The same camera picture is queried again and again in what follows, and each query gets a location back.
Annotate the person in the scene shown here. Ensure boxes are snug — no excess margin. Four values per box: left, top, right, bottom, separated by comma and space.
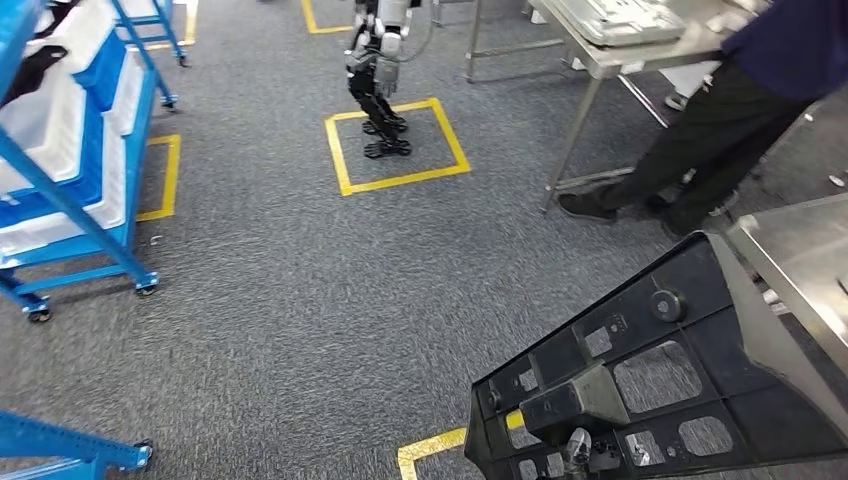
556, 0, 848, 241

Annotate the blue wheeled rack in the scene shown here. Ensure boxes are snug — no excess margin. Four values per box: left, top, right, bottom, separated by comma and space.
109, 0, 192, 111
0, 0, 181, 326

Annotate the silver and black humanoid robot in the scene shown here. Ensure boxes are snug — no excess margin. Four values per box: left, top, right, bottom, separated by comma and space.
344, 0, 425, 160

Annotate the stamped metal panel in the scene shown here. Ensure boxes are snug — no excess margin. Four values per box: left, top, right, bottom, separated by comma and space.
548, 0, 689, 48

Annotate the stainless steel workbench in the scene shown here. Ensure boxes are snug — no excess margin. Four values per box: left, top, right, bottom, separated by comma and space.
725, 192, 848, 382

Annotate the black plastic plate frame part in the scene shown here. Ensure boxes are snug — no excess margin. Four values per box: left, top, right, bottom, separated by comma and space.
463, 230, 848, 480

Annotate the steel side table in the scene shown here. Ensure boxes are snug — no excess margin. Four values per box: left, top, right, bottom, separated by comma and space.
463, 0, 773, 215

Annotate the blue plastic bin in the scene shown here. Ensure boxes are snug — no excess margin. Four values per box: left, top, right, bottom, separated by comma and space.
0, 29, 127, 230

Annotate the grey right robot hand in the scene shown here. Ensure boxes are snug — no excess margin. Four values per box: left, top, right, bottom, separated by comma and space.
561, 427, 594, 480

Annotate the blue metal shelf rack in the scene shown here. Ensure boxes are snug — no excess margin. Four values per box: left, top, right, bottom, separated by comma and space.
0, 409, 155, 480

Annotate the black plastic part in bin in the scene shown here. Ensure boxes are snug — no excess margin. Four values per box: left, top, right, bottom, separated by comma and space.
0, 44, 69, 107

